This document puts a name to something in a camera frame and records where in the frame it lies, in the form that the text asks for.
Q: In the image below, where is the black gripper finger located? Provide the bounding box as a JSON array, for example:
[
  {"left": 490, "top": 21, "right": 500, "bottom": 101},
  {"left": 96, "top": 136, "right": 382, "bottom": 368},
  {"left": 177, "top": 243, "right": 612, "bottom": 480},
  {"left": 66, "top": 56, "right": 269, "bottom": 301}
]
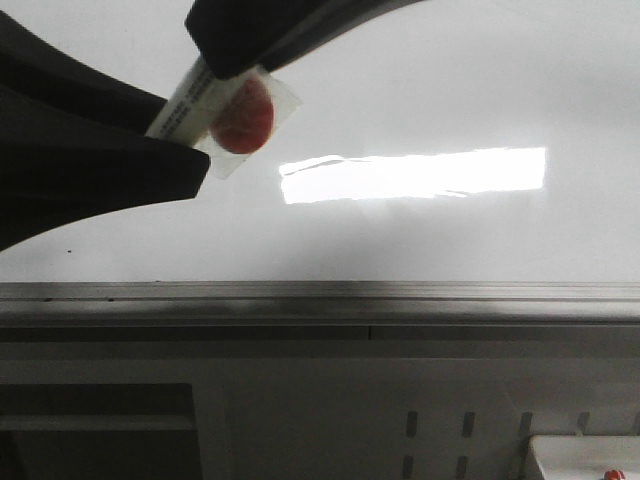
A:
[
  {"left": 184, "top": 0, "right": 414, "bottom": 79},
  {"left": 1, "top": 13, "right": 210, "bottom": 249}
]

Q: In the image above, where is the red round magnet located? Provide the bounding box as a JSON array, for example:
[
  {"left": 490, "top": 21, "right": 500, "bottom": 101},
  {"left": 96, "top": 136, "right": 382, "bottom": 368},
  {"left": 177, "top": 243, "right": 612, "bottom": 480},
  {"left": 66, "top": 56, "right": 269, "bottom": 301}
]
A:
[{"left": 196, "top": 67, "right": 301, "bottom": 179}]

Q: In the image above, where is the white whiteboard marker pen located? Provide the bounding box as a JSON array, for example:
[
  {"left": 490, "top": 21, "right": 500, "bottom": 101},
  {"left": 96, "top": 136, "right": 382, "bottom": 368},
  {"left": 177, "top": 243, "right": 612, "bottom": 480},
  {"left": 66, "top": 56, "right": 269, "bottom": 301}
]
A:
[{"left": 145, "top": 57, "right": 240, "bottom": 148}]

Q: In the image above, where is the grey metal whiteboard tray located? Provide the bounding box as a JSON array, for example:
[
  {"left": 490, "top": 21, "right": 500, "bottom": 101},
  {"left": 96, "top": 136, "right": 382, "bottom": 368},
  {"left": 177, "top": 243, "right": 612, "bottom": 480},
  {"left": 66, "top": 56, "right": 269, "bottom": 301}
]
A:
[{"left": 1, "top": 281, "right": 639, "bottom": 341}]

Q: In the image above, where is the white slotted pegboard panel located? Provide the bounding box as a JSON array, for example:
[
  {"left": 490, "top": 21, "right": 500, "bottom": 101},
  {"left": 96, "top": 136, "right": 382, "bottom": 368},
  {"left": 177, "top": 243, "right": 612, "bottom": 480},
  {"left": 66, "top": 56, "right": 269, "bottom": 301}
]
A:
[{"left": 192, "top": 358, "right": 639, "bottom": 479}]

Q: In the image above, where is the white plastic box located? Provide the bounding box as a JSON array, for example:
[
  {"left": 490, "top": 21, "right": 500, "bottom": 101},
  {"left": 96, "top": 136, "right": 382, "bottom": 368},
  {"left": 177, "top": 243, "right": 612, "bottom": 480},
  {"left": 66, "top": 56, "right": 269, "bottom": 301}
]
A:
[{"left": 524, "top": 435, "right": 639, "bottom": 479}]

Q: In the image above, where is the small red object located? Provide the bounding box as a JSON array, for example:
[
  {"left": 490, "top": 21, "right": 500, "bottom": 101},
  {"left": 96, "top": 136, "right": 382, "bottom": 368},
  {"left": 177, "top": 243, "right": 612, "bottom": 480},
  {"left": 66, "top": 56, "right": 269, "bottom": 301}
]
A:
[{"left": 603, "top": 469, "right": 626, "bottom": 480}]

